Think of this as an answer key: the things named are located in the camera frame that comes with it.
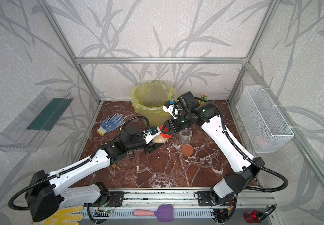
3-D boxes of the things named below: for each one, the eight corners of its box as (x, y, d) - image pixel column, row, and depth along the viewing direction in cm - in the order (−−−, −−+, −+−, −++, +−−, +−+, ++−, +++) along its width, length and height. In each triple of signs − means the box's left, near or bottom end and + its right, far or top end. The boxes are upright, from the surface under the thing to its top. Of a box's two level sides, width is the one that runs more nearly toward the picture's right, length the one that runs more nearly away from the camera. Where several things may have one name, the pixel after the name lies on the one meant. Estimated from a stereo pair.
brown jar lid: (181, 156, 91) (181, 155, 90) (181, 145, 97) (181, 144, 95) (193, 156, 92) (194, 155, 90) (192, 145, 97) (192, 144, 95)
